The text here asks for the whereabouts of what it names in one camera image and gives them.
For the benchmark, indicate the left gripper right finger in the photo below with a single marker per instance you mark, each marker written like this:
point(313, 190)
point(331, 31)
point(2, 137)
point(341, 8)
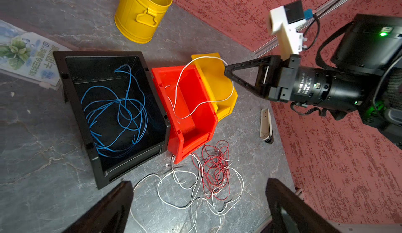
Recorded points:
point(290, 214)

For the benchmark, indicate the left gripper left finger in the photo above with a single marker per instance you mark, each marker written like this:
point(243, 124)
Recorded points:
point(109, 215)

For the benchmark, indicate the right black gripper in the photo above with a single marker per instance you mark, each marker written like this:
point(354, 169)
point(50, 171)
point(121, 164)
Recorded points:
point(275, 79)

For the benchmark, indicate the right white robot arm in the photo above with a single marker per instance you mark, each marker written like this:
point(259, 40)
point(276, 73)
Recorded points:
point(365, 76)

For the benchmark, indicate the yellow plastic bin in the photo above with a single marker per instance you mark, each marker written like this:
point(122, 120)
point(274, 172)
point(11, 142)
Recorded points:
point(220, 89)

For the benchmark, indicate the red plastic bin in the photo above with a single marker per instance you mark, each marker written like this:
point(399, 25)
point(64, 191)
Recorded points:
point(193, 119)

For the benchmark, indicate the black plastic bin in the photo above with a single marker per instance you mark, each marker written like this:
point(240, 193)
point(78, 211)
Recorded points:
point(119, 113)

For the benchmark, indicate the yellow metal cup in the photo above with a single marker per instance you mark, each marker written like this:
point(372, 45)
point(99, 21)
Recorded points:
point(138, 20)

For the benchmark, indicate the clear plastic bag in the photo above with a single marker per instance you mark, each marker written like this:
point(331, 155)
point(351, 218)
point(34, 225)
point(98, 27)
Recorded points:
point(29, 56)

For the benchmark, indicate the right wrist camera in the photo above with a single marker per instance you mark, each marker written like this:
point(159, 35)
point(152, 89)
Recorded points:
point(283, 23)

